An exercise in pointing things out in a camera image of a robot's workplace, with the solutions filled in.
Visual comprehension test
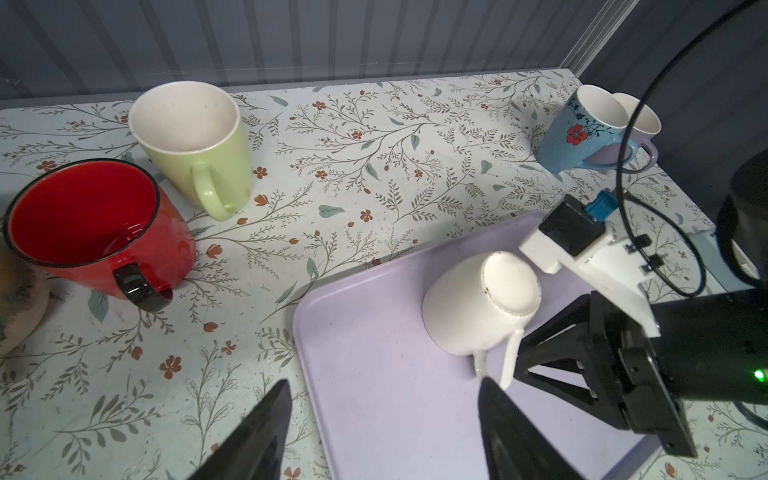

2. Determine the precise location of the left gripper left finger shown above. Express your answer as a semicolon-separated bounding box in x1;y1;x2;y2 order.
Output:
189;379;292;480

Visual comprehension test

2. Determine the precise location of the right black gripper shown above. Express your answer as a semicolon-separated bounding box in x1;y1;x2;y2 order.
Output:
514;289;767;456

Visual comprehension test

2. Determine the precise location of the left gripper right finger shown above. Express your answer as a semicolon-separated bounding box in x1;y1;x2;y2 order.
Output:
478;377;582;480

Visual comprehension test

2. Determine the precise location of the white mug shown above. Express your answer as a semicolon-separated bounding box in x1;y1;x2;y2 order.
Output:
422;251;542;390

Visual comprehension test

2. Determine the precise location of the blue dotted mug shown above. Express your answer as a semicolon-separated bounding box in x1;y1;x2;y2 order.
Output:
535;85;630;174

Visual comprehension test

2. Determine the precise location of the purple mug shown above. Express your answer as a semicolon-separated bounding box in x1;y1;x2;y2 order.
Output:
585;105;662;174

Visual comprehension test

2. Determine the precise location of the red mug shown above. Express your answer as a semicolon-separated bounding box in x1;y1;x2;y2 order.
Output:
3;159;196;312

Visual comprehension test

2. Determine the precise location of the light green mug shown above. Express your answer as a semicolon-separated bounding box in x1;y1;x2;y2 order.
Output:
128;81;252;221

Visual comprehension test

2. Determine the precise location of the lavender plastic tray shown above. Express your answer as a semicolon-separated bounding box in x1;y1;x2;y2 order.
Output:
293;212;660;479

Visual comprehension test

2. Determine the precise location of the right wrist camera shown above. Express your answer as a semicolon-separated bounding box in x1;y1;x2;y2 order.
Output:
520;194;661;338

